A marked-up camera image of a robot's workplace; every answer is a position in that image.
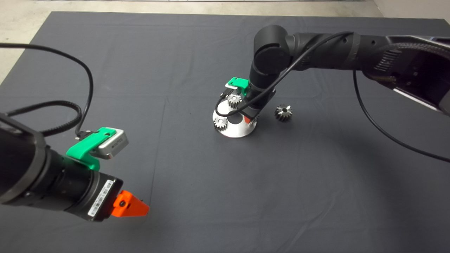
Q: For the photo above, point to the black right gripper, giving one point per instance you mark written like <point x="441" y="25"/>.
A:
<point x="258" y="105"/>

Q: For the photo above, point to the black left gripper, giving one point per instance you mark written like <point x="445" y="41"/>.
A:
<point x="82" y="191"/>

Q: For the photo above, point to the larger steel gear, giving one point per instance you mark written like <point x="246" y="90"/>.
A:
<point x="283" y="112"/>

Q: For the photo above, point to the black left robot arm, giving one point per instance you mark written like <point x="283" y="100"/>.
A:
<point x="17" y="165"/>

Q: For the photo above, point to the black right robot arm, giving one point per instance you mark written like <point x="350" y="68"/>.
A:
<point x="327" y="52"/>

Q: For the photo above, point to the small steel gear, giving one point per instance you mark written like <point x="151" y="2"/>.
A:
<point x="233" y="101"/>
<point x="220" y="123"/>

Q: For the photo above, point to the round metal plate with hole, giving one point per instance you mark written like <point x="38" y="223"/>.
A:
<point x="233" y="131"/>

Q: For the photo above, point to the dark grey table cloth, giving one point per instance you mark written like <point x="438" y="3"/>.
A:
<point x="211" y="193"/>

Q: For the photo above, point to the silver right camera box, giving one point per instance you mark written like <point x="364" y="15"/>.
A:
<point x="230" y="88"/>

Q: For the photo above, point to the silver camera box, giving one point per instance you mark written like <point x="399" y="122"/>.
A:
<point x="230" y="88"/>
<point x="116" y="143"/>

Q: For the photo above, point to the green right camera mount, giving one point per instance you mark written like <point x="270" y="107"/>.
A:
<point x="239" y="84"/>

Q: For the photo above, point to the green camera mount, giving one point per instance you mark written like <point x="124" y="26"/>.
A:
<point x="239" y="84"/>
<point x="84" y="149"/>

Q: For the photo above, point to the silver left camera box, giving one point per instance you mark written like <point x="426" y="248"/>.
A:
<point x="116" y="143"/>

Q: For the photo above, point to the green left camera mount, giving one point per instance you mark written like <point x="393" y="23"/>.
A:
<point x="84" y="149"/>

